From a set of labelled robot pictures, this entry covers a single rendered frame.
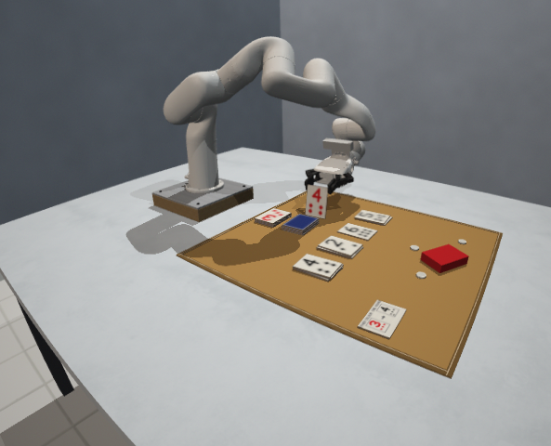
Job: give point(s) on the brown flat mat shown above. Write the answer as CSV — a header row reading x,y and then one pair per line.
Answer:
x,y
438,306

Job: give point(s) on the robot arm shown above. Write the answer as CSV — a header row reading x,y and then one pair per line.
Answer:
x,y
189,103

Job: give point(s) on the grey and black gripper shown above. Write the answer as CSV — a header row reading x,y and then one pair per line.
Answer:
x,y
330,169

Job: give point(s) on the red flat square block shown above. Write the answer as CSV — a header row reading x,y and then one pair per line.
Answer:
x,y
444,258

